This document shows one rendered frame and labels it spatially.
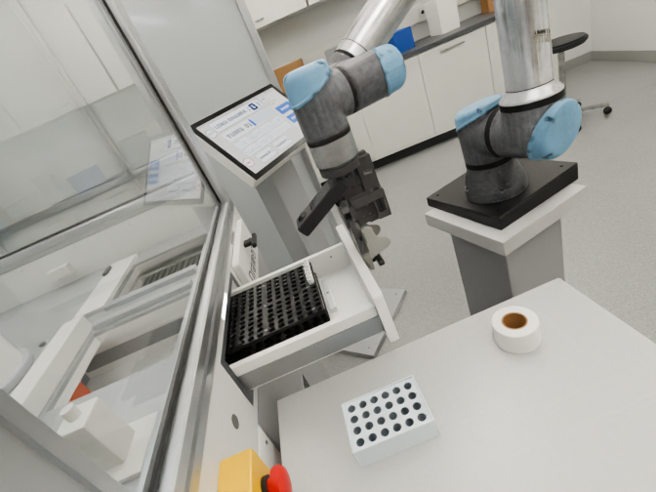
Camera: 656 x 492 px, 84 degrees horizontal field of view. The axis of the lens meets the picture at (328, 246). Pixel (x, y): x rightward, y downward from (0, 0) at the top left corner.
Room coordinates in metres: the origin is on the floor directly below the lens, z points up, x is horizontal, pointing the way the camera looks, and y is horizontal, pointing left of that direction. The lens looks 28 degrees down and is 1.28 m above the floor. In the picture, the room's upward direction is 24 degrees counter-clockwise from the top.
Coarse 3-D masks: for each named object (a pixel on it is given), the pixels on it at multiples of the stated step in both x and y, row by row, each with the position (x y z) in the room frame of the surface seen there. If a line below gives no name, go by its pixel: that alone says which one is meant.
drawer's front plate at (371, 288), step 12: (336, 228) 0.73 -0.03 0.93; (348, 240) 0.65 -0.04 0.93; (348, 252) 0.61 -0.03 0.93; (360, 264) 0.55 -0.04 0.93; (360, 276) 0.53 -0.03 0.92; (372, 276) 0.50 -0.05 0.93; (372, 288) 0.47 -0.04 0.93; (372, 300) 0.47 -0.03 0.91; (384, 300) 0.45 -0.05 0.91; (384, 312) 0.45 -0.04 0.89; (384, 324) 0.45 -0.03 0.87; (396, 336) 0.45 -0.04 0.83
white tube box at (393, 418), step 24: (408, 384) 0.39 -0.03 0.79; (360, 408) 0.38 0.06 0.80; (384, 408) 0.36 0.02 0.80; (408, 408) 0.35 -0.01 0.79; (360, 432) 0.34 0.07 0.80; (384, 432) 0.34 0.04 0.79; (408, 432) 0.31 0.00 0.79; (432, 432) 0.31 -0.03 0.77; (360, 456) 0.32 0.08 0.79; (384, 456) 0.32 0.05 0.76
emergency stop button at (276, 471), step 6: (276, 468) 0.28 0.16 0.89; (282, 468) 0.28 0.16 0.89; (270, 474) 0.27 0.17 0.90; (276, 474) 0.27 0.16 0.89; (282, 474) 0.27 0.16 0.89; (288, 474) 0.28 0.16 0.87; (270, 480) 0.26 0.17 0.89; (276, 480) 0.26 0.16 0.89; (282, 480) 0.26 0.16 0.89; (288, 480) 0.27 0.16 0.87; (270, 486) 0.27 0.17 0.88; (276, 486) 0.26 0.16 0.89; (282, 486) 0.26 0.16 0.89; (288, 486) 0.26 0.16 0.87
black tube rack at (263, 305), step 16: (288, 272) 0.68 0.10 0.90; (304, 272) 0.65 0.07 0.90; (256, 288) 0.68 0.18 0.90; (272, 288) 0.65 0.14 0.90; (288, 288) 0.63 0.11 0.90; (304, 288) 0.60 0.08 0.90; (320, 288) 0.62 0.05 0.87; (240, 304) 0.64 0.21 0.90; (256, 304) 0.62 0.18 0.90; (272, 304) 0.59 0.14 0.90; (288, 304) 0.62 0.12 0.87; (304, 304) 0.55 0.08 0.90; (240, 320) 0.59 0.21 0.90; (256, 320) 0.57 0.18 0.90; (272, 320) 0.58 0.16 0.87; (288, 320) 0.52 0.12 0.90; (304, 320) 0.51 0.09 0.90; (320, 320) 0.52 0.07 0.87; (240, 336) 0.54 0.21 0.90; (256, 336) 0.52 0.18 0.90; (272, 336) 0.54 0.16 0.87; (288, 336) 0.52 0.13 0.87; (240, 352) 0.54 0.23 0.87; (256, 352) 0.51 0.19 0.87
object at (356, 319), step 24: (312, 264) 0.71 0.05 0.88; (336, 264) 0.71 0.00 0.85; (240, 288) 0.72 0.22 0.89; (336, 288) 0.65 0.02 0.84; (360, 288) 0.61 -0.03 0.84; (336, 312) 0.57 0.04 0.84; (360, 312) 0.47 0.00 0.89; (312, 336) 0.47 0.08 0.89; (336, 336) 0.47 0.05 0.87; (360, 336) 0.47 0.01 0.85; (240, 360) 0.48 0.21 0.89; (264, 360) 0.47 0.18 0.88; (288, 360) 0.47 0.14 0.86; (312, 360) 0.47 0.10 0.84; (264, 384) 0.47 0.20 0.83
